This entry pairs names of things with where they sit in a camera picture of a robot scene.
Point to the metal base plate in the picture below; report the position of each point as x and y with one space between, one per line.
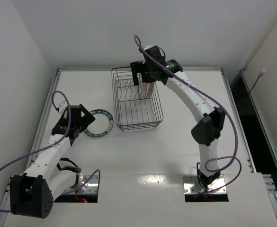
88 188
192 186

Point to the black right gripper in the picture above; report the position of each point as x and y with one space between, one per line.
135 69

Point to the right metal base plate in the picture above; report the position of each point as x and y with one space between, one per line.
192 186

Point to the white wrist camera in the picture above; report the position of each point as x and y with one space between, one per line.
62 106
147 47

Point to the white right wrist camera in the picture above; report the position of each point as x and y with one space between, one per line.
147 47

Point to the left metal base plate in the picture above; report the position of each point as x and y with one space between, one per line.
88 188

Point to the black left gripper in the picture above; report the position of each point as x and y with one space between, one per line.
87 116

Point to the black wire dish rack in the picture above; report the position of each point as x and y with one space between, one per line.
132 113

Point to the white plate with grey motif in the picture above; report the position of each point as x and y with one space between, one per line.
150 90

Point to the aluminium frame rail right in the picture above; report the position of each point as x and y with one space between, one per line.
263 154

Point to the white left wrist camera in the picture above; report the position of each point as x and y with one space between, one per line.
62 106

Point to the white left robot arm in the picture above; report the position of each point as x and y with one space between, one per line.
32 193

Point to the blue rimmed white plate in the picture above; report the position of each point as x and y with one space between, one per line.
104 124

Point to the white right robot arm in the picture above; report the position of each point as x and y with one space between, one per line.
209 118

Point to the orange sunburst plate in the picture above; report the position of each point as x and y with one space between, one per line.
143 89

